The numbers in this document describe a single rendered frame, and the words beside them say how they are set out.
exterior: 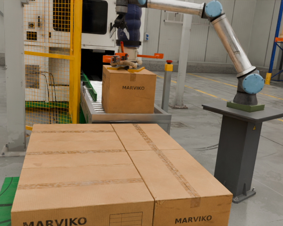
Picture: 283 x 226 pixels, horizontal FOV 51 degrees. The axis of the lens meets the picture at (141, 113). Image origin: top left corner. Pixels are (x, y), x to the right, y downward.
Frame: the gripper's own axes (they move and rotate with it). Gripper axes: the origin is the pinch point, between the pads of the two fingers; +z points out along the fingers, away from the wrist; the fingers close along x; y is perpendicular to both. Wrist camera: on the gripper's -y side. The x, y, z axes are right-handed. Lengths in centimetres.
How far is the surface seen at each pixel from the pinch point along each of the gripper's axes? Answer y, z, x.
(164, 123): 20, 69, -40
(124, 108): 10, 57, -5
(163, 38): 981, -7, 69
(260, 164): 88, 122, -144
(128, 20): 31.6, -16.0, 0.4
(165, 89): 78, 48, -33
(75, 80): 58, 46, 59
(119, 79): 7.6, 32.2, 0.0
